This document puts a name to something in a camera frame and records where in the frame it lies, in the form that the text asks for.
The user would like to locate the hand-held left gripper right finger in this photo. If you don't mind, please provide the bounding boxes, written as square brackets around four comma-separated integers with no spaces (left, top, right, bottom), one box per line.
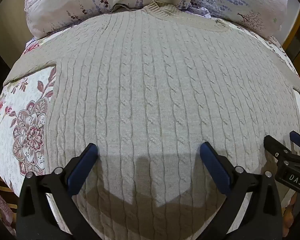
[199,141,283,240]

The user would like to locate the pale blue lavender print pillow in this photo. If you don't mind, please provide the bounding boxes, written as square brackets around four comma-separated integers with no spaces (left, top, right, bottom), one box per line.
[180,0,290,39]

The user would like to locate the wooden chair with floral cushion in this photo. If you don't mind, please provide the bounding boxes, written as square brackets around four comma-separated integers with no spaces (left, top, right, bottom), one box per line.
[0,180,18,232]

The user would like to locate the floral quilted bedspread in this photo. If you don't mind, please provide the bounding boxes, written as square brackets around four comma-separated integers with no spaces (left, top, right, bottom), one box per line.
[0,20,300,233]

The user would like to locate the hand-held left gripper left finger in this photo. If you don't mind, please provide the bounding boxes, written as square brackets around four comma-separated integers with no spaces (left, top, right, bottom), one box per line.
[16,143,98,240]

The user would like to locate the beige cable knit sweater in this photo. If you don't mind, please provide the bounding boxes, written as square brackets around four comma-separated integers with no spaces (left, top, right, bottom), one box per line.
[3,1,300,240]

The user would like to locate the yellow wooden furniture edge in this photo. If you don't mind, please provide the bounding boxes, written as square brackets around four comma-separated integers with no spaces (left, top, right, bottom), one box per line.
[281,6,300,63]

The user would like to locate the left floral pillow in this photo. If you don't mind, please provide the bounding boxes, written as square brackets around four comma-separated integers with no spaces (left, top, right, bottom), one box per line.
[24,0,198,39]

